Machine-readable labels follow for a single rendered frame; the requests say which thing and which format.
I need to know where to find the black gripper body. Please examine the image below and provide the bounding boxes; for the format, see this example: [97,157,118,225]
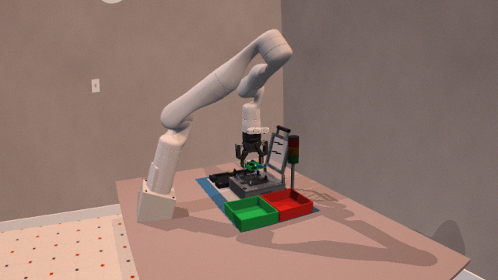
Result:
[242,132,261,153]

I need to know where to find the green bin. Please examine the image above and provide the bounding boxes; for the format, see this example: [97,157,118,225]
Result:
[224,195,279,232]

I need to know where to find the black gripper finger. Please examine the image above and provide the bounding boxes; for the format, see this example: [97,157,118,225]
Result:
[235,144,252,169]
[255,140,268,165]

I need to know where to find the red open-top bin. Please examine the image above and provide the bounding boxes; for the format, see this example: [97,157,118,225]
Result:
[261,188,313,222]

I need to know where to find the green circuit board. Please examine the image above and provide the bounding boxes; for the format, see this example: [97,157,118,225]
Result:
[245,159,266,171]

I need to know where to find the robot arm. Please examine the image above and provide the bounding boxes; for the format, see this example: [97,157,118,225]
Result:
[146,30,293,194]

